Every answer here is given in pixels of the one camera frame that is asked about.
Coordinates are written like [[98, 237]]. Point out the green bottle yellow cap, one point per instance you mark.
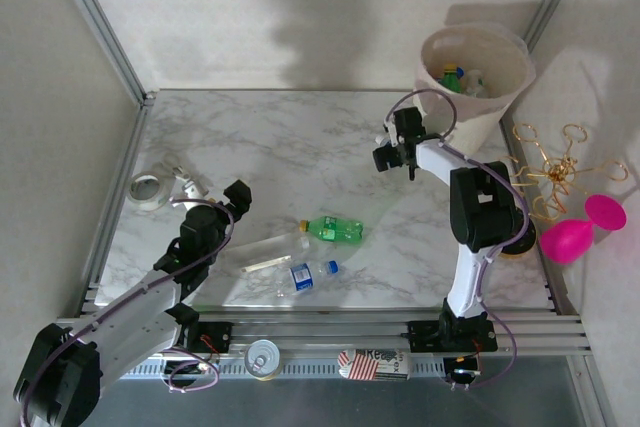
[[332, 228], [451, 79]]

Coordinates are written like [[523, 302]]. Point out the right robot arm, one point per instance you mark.
[[480, 212]]

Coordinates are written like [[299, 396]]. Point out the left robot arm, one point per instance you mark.
[[130, 317]]

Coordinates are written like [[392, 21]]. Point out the cream waste bin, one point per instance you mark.
[[475, 127]]

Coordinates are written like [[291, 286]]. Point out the translucent plastic bin liner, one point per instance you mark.
[[480, 52]]

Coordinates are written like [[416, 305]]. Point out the large clear label-free bottle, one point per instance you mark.
[[267, 246]]

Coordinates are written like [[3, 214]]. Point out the clear tape roll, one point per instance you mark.
[[137, 197]]

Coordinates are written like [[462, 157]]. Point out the black round dish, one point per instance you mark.
[[522, 248]]

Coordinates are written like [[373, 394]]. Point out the left small circuit board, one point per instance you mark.
[[187, 369]]

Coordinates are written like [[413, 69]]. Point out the small circuit board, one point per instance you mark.
[[187, 369], [462, 372]]

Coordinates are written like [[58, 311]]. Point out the silver tin can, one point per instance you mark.
[[262, 359]]

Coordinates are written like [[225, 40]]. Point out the pink goblet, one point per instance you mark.
[[570, 242]]

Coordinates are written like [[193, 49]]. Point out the red white small box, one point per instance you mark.
[[372, 364]]

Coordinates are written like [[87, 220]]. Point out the right small circuit board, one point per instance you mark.
[[462, 372]]

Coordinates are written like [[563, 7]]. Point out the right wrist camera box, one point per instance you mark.
[[387, 133]]

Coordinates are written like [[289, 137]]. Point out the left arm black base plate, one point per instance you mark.
[[220, 337]]

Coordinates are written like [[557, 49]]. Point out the aluminium front rail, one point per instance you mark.
[[320, 334]]

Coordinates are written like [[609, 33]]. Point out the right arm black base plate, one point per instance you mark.
[[420, 337]]

